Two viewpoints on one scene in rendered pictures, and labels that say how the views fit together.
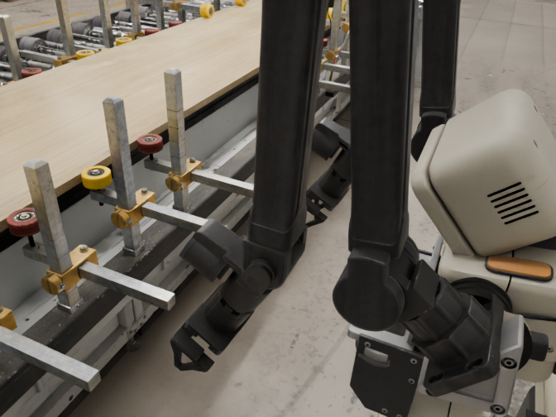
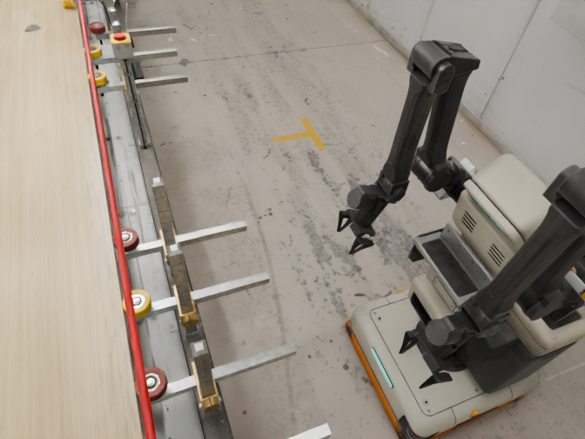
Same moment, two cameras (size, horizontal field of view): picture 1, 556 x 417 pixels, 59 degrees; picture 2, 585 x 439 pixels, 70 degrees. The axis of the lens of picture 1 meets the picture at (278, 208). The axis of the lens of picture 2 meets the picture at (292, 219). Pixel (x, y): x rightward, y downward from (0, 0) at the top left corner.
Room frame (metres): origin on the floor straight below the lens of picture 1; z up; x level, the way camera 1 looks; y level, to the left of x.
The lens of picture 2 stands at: (0.50, 0.68, 2.04)
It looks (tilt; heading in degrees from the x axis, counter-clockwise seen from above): 49 degrees down; 311
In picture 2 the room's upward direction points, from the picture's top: 8 degrees clockwise
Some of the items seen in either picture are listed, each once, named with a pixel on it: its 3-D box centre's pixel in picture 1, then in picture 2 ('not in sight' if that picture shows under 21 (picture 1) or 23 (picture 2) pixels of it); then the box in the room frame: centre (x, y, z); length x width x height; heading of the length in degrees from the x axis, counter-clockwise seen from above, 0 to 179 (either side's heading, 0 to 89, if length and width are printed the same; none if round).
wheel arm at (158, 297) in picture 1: (96, 274); (225, 372); (0.90, 0.43, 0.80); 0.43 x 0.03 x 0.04; 68
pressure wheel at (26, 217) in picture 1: (29, 233); (153, 388); (0.97, 0.61, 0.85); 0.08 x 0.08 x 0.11
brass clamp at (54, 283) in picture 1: (70, 270); (205, 384); (0.90, 0.50, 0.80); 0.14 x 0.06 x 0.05; 158
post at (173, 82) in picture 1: (177, 146); (167, 232); (1.35, 0.32, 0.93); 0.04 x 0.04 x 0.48; 68
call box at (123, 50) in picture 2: not in sight; (122, 47); (2.03, 0.04, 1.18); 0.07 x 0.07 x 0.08; 68
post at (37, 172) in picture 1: (57, 251); (205, 383); (0.88, 0.50, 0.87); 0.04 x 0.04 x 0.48; 68
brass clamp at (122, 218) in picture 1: (133, 208); (185, 305); (1.14, 0.40, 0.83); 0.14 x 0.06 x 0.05; 158
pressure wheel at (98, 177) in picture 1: (98, 188); (139, 309); (1.20, 0.52, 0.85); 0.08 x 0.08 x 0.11
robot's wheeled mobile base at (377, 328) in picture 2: not in sight; (436, 352); (0.51, -0.51, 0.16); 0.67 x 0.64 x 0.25; 68
